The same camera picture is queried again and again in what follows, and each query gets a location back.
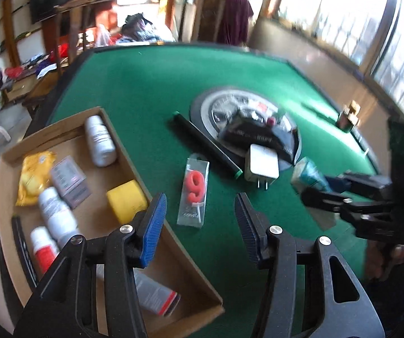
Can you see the long grey and red carton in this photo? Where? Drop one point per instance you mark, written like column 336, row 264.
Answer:
column 156, row 292

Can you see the black foil pouch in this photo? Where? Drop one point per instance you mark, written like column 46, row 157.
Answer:
column 254, row 135

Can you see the black tube with pink end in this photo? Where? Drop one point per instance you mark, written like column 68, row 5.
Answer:
column 270, row 121

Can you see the purple cloth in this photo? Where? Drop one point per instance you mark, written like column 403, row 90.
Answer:
column 235, row 17

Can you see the red candle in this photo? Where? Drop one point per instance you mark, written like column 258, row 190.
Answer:
column 196, row 186

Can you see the black plastic bag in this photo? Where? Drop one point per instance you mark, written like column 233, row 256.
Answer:
column 142, row 28

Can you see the shallow cardboard box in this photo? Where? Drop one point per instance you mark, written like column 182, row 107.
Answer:
column 99, row 183

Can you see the white medicine bottle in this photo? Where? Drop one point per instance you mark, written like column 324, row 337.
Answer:
column 55, row 214
column 99, row 141

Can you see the black strip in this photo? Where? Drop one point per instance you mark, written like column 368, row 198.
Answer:
column 24, row 250

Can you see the white bottle with red label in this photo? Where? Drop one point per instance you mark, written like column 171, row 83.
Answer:
column 43, row 250

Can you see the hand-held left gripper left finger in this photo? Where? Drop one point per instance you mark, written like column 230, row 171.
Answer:
column 154, row 230

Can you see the yellow tape roll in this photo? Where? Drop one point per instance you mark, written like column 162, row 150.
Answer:
column 126, row 200

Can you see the teal tissue pack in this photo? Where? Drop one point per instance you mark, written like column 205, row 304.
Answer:
column 309, row 176

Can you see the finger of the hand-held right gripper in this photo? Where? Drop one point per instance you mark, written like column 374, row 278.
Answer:
column 364, row 182
column 328, row 200

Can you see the yellow snack packet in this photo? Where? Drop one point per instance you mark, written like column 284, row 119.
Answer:
column 34, row 176

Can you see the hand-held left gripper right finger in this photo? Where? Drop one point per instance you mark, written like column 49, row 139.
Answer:
column 249, row 229

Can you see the black pen with green cap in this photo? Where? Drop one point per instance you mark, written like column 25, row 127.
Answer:
column 205, row 144

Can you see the small grey carton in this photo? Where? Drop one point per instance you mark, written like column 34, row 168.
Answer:
column 69, row 183

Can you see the low wooden cabinet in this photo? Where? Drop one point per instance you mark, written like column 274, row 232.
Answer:
column 22, row 89

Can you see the white charger plug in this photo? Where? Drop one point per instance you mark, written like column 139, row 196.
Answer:
column 261, row 163

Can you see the person's right hand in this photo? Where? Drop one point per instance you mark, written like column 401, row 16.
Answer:
column 392, row 258

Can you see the red plastic bag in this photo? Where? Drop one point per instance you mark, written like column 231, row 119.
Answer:
column 13, row 72

